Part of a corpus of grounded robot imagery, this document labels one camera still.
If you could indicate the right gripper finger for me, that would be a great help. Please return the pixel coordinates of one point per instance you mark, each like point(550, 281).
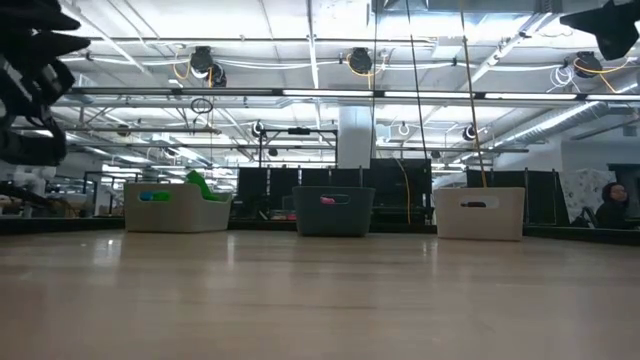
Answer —
point(620, 25)

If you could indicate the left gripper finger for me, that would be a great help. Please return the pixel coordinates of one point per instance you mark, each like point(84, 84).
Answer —
point(45, 47)
point(35, 15)

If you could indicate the large blue toy block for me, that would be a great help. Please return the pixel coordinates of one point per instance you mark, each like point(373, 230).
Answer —
point(146, 195)

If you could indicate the medium red toy block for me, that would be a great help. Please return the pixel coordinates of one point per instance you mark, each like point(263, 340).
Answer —
point(327, 200)

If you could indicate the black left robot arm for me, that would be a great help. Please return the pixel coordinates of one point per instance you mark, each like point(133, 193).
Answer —
point(30, 140)

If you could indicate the white humanoid figure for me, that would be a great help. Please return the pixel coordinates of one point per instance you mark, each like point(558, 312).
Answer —
point(35, 182)

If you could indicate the dark cabinet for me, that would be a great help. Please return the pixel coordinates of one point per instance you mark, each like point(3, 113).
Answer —
point(635, 175)

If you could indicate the white patterned panel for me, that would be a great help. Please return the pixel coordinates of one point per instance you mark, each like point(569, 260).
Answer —
point(585, 195)

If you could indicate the person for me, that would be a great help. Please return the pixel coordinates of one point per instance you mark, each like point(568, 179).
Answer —
point(612, 207)

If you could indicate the long ceiling light strip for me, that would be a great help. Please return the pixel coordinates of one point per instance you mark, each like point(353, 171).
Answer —
point(450, 94)

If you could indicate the small black ceiling reel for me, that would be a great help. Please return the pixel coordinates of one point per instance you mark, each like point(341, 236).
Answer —
point(257, 129)
point(469, 131)

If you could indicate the black framed panels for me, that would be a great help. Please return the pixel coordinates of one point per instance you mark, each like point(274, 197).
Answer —
point(542, 195)

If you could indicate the light grey plastic bin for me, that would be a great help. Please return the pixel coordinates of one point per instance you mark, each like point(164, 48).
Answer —
point(175, 215)

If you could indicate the white plastic bin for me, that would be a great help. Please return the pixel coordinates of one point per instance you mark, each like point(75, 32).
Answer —
point(480, 222)

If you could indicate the white column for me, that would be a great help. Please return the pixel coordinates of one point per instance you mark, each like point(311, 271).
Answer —
point(357, 140)

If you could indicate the teal plastic bin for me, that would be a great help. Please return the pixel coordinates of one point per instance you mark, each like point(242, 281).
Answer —
point(332, 220)

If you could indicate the silver ceiling duct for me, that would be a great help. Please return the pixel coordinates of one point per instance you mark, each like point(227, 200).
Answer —
point(565, 120)

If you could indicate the black panel wall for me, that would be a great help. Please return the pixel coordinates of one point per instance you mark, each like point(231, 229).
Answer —
point(390, 185)

